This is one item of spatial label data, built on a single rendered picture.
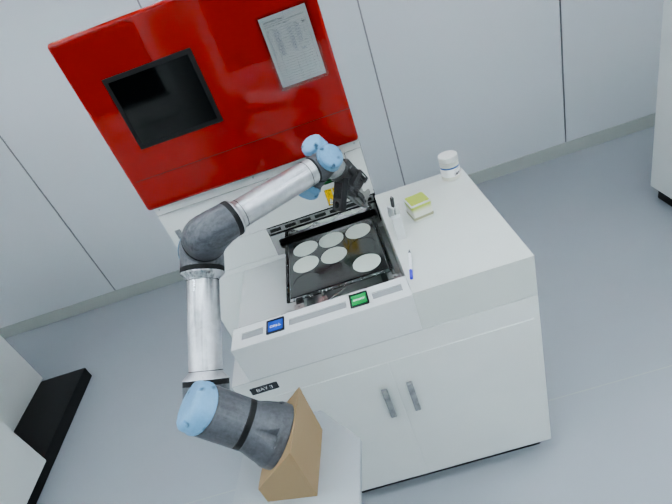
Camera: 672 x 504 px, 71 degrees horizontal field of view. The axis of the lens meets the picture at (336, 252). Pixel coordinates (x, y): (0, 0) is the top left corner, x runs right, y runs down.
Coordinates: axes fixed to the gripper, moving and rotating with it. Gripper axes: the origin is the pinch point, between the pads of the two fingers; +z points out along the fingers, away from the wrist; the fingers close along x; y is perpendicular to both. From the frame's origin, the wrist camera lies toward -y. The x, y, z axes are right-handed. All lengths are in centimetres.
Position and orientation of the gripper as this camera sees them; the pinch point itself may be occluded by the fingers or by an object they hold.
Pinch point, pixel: (363, 206)
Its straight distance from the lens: 170.7
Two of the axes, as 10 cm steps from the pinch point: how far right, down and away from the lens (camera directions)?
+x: -7.1, -2.3, 6.7
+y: 4.6, -8.7, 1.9
